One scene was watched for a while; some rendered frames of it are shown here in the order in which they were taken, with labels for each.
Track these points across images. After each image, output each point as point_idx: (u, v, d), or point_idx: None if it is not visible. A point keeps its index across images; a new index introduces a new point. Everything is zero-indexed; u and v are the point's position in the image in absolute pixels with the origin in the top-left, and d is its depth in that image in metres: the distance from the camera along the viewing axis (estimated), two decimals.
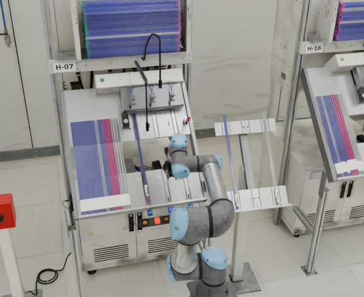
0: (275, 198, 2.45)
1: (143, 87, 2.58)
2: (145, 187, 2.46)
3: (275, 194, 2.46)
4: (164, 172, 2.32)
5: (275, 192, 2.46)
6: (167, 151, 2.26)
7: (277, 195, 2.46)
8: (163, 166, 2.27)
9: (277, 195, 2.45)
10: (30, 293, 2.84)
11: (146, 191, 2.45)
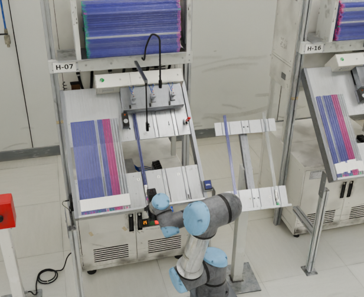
0: (275, 198, 2.45)
1: (143, 87, 2.58)
2: (145, 187, 2.46)
3: (275, 194, 2.46)
4: (146, 211, 2.34)
5: (275, 192, 2.46)
6: (149, 195, 2.26)
7: (277, 195, 2.46)
8: (144, 209, 2.28)
9: (277, 195, 2.45)
10: (30, 293, 2.84)
11: (146, 191, 2.45)
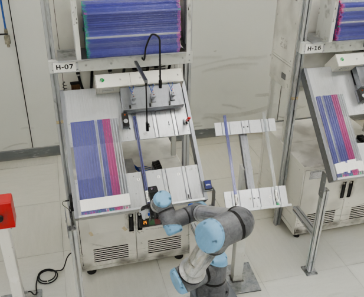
0: (275, 198, 2.45)
1: (143, 87, 2.58)
2: (146, 192, 2.44)
3: (275, 194, 2.46)
4: (140, 210, 2.27)
5: (275, 192, 2.46)
6: (150, 193, 2.21)
7: (277, 195, 2.46)
8: (146, 206, 2.22)
9: (277, 195, 2.45)
10: (30, 293, 2.84)
11: (147, 197, 2.44)
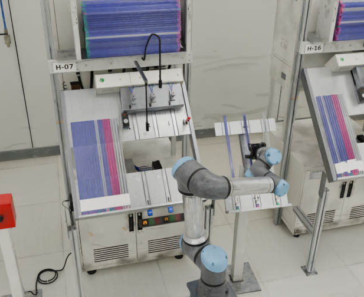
0: (275, 198, 2.45)
1: (143, 87, 2.58)
2: (255, 194, 2.44)
3: (275, 194, 2.46)
4: None
5: None
6: None
7: (277, 195, 2.46)
8: None
9: (277, 195, 2.45)
10: (30, 293, 2.84)
11: (256, 199, 2.43)
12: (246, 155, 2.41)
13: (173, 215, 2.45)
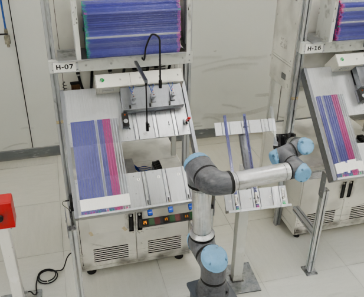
0: (282, 196, 2.37)
1: (143, 87, 2.58)
2: (255, 194, 2.44)
3: (281, 192, 2.37)
4: None
5: (282, 191, 2.37)
6: None
7: (284, 193, 2.37)
8: None
9: (284, 194, 2.37)
10: (30, 293, 2.84)
11: (256, 199, 2.43)
12: (274, 145, 2.32)
13: (173, 215, 2.45)
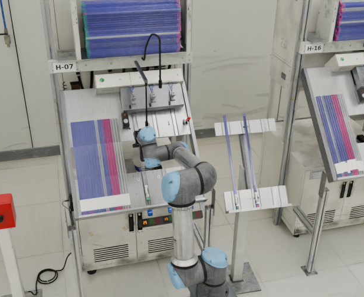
0: (146, 193, 2.44)
1: (143, 87, 2.58)
2: (255, 194, 2.44)
3: (145, 190, 2.45)
4: None
5: (146, 188, 2.45)
6: None
7: (147, 190, 2.45)
8: None
9: (147, 191, 2.45)
10: (30, 293, 2.84)
11: (256, 199, 2.43)
12: None
13: None
